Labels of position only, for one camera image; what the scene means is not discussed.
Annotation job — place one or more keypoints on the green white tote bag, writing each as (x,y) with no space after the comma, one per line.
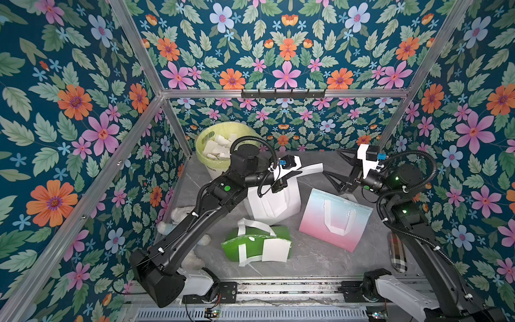
(244,245)

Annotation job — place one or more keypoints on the aluminium crossbar rear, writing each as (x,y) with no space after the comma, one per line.
(352,93)

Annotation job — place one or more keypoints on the receipt on green bag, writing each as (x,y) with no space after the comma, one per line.
(276,250)

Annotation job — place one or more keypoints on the white ribbed trash bin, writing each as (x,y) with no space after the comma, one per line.
(215,172)

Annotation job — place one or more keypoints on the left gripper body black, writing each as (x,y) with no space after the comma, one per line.
(275,185)

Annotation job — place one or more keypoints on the aluminium crossbar left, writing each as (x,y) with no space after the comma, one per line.
(29,288)

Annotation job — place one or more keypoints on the aluminium crossbar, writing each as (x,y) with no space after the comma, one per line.
(352,93)
(29,288)

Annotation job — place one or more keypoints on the white perforated cable tray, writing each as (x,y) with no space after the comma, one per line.
(327,313)

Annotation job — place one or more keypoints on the white plush toy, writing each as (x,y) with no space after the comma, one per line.
(180,218)

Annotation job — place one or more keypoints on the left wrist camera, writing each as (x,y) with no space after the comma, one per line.
(288,164)

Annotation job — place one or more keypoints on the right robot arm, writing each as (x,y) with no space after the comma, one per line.
(396,180)

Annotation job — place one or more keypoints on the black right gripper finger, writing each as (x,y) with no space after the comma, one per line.
(350,156)
(338,181)

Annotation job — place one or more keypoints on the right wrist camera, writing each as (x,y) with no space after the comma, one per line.
(372,158)

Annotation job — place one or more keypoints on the plaid pouch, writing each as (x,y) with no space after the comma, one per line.
(397,253)

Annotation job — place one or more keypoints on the torn paper pieces in bin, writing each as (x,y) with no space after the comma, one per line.
(217,147)

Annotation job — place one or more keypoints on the aluminium frame post right rear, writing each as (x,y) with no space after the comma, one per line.
(456,14)

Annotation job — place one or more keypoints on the aluminium frame post left rear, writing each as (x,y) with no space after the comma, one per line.
(134,38)

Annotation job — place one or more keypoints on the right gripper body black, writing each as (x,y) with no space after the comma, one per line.
(356,179)

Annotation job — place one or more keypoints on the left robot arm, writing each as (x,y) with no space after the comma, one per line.
(159,270)

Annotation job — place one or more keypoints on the black hook rack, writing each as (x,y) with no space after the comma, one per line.
(283,94)

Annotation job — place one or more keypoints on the pink blue gradient tote bag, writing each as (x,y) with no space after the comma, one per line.
(339,221)

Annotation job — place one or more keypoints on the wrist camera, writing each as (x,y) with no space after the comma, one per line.
(288,164)
(372,158)

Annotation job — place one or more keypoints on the aluminium frame post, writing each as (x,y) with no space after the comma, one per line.
(456,14)
(134,38)

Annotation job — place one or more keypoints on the green plastic bin liner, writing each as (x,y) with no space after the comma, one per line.
(224,129)

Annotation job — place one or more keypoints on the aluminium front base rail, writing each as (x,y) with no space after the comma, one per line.
(297,290)

